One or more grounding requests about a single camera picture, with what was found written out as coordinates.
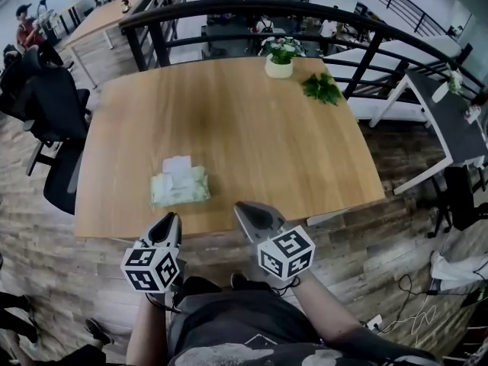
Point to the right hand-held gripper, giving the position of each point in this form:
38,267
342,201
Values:
286,252

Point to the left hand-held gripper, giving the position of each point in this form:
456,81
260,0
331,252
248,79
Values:
150,269

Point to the pale green wet wipe pack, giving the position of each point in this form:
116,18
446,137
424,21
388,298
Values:
190,189

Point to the person's right forearm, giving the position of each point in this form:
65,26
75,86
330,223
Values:
331,315

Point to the person's left forearm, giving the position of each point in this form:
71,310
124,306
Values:
146,330

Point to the person's dark shoe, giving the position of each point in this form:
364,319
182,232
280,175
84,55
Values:
238,280

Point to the person's dark printed shirt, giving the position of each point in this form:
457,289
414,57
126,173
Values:
244,330

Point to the black office chair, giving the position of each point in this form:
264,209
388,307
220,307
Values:
63,181
49,105

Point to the green leaf sprig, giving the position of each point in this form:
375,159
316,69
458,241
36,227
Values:
322,89

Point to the white power strip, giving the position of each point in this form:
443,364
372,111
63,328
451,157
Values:
374,322

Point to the flowering plant in white pot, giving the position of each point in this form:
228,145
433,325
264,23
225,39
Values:
280,57

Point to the black chair with wheels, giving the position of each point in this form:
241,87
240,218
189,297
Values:
459,200

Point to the white cloth bundle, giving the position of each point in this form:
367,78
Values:
457,267

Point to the black table with white legs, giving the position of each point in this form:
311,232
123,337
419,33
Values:
450,120

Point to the black metal railing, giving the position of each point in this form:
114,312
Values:
228,6

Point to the long wooden desk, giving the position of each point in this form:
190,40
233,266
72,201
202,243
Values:
103,17

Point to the small plant in white pot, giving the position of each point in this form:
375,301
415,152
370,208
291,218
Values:
450,84

